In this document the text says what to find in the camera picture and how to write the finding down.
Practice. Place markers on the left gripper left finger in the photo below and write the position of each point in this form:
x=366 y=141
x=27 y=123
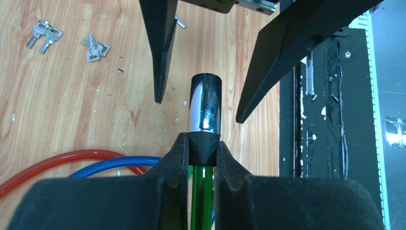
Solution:
x=156 y=200

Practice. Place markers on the blue cable lock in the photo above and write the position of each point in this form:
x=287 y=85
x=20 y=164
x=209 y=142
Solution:
x=125 y=161

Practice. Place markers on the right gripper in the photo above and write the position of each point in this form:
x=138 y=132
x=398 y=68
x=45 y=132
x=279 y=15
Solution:
x=280 y=45

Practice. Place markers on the blue lock silver keys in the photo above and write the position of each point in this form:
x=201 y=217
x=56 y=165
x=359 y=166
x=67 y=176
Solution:
x=96 y=50

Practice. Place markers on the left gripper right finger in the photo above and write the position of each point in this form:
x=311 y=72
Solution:
x=244 y=201

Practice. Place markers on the green cable lock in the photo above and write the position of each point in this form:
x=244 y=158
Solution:
x=203 y=133

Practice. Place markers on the aluminium frame rail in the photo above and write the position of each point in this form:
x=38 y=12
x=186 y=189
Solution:
x=385 y=27

